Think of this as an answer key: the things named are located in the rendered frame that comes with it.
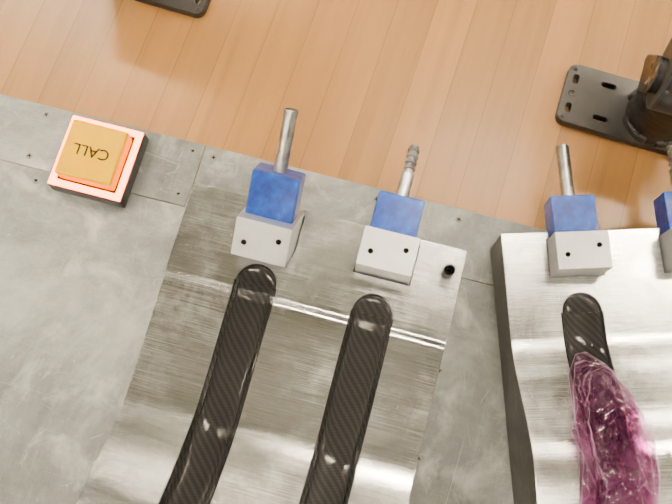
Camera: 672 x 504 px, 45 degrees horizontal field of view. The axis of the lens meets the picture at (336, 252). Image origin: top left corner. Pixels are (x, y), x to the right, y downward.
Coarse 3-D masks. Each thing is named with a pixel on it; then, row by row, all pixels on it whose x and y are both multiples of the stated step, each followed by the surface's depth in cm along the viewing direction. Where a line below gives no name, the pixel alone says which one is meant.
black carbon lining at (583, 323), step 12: (576, 300) 75; (588, 300) 75; (564, 312) 75; (576, 312) 75; (588, 312) 75; (600, 312) 75; (564, 324) 75; (576, 324) 75; (588, 324) 75; (600, 324) 75; (564, 336) 74; (576, 336) 75; (588, 336) 75; (600, 336) 75; (576, 348) 74; (588, 348) 74; (600, 348) 74; (600, 360) 74
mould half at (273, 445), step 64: (192, 192) 74; (192, 256) 73; (320, 256) 73; (448, 256) 73; (192, 320) 72; (320, 320) 72; (448, 320) 71; (192, 384) 70; (256, 384) 70; (320, 384) 70; (384, 384) 70; (128, 448) 68; (256, 448) 69; (384, 448) 69
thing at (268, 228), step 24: (288, 120) 67; (288, 144) 68; (264, 168) 69; (264, 192) 69; (288, 192) 69; (240, 216) 69; (264, 216) 70; (288, 216) 70; (240, 240) 70; (264, 240) 69; (288, 240) 69
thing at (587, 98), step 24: (576, 72) 86; (600, 72) 86; (576, 96) 86; (600, 96) 86; (624, 96) 86; (576, 120) 85; (600, 120) 86; (624, 120) 84; (648, 120) 81; (648, 144) 84
